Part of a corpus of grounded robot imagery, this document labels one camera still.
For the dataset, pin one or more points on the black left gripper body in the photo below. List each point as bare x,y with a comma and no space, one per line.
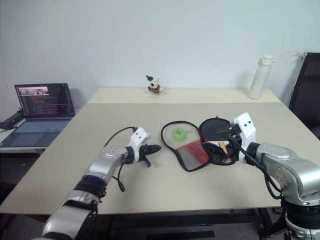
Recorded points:
143,152

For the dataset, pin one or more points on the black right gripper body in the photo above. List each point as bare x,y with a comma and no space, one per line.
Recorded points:
235,136

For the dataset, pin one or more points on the black table tennis paddle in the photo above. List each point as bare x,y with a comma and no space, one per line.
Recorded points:
212,130

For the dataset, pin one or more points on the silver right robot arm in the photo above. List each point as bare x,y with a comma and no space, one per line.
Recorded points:
287,170

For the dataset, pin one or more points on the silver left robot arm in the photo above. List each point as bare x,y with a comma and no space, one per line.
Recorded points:
105,165

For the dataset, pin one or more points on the black and red paddle case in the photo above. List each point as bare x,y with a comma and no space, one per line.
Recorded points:
192,152

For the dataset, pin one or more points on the white water bottle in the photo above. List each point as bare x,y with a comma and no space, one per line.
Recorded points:
258,80

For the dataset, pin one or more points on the white plush dog toy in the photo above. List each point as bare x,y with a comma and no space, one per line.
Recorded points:
153,86

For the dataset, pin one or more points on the black office chair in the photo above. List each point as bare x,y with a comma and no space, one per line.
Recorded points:
306,90

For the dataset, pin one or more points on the open grey laptop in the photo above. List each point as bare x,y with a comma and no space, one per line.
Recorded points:
41,115

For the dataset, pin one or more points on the black handheld device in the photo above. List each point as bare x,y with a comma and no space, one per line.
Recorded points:
10,120

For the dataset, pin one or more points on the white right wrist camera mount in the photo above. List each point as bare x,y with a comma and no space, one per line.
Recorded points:
246,130

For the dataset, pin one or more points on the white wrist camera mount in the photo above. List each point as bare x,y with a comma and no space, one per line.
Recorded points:
138,139
246,130

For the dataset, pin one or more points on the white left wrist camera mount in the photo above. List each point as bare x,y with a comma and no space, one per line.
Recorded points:
138,139

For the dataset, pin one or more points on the black table frame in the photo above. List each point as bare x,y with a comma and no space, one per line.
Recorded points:
200,217

